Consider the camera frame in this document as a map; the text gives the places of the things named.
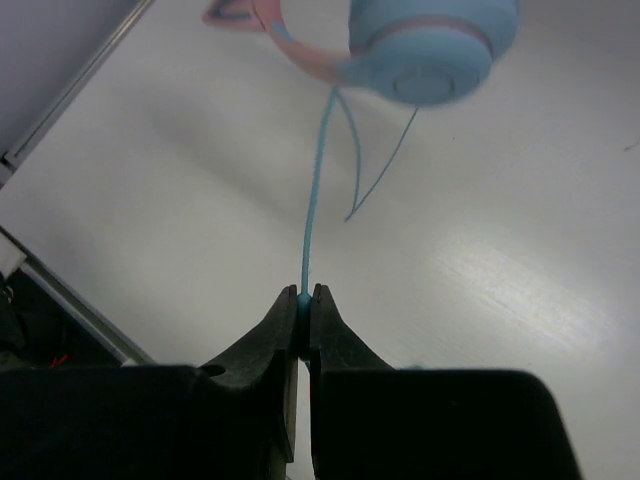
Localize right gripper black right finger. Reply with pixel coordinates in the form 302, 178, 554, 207
309, 285, 582, 479

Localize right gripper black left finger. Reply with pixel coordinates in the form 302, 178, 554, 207
1, 286, 297, 479

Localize thin blue headphone cable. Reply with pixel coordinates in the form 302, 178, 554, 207
295, 84, 420, 361

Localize pink blue cat-ear headphones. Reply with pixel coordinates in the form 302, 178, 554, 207
203, 0, 520, 107

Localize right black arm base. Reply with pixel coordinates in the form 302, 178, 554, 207
1, 229, 154, 368

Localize aluminium rail left edge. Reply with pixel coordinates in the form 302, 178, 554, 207
1, 0, 151, 184

